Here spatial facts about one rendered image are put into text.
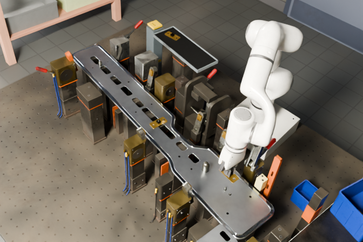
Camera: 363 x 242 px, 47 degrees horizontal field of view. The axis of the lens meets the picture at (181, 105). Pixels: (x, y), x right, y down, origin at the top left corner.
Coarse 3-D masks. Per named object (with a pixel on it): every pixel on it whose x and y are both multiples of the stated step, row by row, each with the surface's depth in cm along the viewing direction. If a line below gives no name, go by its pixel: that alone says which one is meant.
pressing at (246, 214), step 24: (96, 48) 236; (96, 72) 221; (120, 72) 222; (120, 96) 209; (144, 96) 210; (144, 120) 198; (168, 120) 199; (168, 144) 188; (192, 144) 189; (192, 168) 180; (216, 168) 181; (192, 192) 171; (216, 192) 172; (240, 192) 172; (216, 216) 164; (240, 216) 164; (264, 216) 165
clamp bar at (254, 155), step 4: (252, 148) 170; (256, 148) 170; (260, 148) 167; (252, 152) 171; (256, 152) 171; (260, 152) 169; (252, 156) 173; (256, 156) 170; (248, 160) 174; (256, 160) 171; (248, 164) 176; (252, 164) 173; (256, 164) 174
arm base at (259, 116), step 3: (252, 105) 215; (249, 108) 221; (252, 108) 216; (255, 108) 214; (252, 111) 217; (255, 111) 215; (258, 111) 214; (261, 111) 214; (255, 114) 217; (258, 114) 216; (261, 114) 215; (255, 117) 218; (258, 117) 217; (261, 117) 217; (255, 120) 220; (258, 120) 219; (261, 120) 219; (261, 123) 221
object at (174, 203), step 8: (168, 200) 162; (176, 200) 162; (184, 200) 163; (168, 208) 163; (176, 208) 160; (184, 208) 164; (168, 216) 167; (176, 216) 163; (184, 216) 169; (168, 224) 174; (176, 224) 169; (184, 224) 176; (168, 232) 174; (176, 232) 176; (184, 232) 181; (168, 240) 179; (176, 240) 180; (184, 240) 186
